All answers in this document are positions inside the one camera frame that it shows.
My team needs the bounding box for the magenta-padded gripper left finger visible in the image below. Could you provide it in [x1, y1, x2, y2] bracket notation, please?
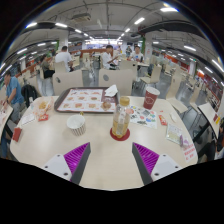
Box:
[40, 142, 92, 185]

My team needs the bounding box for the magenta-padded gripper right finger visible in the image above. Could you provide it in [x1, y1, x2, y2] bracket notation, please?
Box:
[131, 142, 183, 186]

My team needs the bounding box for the clear bottle with yellow drink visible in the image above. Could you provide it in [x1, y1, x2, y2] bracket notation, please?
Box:
[110, 96, 132, 139]

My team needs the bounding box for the white striped paper cup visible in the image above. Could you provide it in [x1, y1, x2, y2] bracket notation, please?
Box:
[66, 114, 87, 137]

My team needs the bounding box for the clear plastic packet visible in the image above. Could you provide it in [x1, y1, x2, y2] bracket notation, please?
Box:
[165, 123, 184, 145]

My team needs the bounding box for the flat round red coaster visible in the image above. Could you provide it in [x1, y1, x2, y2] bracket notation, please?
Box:
[109, 127, 131, 142]

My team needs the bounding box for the colourful sticker sheet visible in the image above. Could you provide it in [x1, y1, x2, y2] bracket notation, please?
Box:
[128, 105, 158, 130]

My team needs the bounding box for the small red sauce packet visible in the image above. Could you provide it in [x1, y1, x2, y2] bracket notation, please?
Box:
[158, 114, 169, 127]

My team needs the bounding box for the white flyer with red print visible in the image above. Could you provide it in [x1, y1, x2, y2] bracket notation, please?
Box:
[181, 138, 198, 163]

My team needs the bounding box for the red ketchup packet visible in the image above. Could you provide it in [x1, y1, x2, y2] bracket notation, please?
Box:
[37, 113, 50, 122]

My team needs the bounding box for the brown tray with paper liner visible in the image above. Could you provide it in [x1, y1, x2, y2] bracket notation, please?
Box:
[53, 87, 120, 114]

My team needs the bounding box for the red paper drink cup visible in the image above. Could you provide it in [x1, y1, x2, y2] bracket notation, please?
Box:
[143, 86, 161, 111]

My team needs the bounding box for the clear bag with fries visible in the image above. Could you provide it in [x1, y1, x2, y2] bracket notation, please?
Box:
[34, 97, 55, 116]

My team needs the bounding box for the white paper receipt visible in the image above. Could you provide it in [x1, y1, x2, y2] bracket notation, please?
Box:
[19, 113, 36, 127]

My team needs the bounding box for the red flat packet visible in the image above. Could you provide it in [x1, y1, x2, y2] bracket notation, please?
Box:
[12, 126, 23, 143]

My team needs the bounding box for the crumpled white napkin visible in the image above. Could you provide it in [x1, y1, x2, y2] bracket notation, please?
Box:
[104, 84, 119, 98]

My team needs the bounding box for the beige chair with oval hole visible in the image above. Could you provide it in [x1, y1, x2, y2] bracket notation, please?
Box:
[98, 68, 134, 97]
[51, 69, 84, 97]

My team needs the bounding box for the black backpack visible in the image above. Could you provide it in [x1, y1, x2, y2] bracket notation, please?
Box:
[20, 83, 39, 108]

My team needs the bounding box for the beige neighbouring table with papers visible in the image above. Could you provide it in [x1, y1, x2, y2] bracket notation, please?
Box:
[0, 104, 14, 138]

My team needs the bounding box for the group of beige chairs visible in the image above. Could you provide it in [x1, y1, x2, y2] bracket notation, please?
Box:
[19, 51, 198, 101]

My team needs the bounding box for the group of ceiling lights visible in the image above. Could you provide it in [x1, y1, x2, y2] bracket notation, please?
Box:
[0, 4, 224, 88]

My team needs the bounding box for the ceiling air conditioner unit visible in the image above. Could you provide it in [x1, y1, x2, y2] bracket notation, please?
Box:
[70, 12, 92, 24]

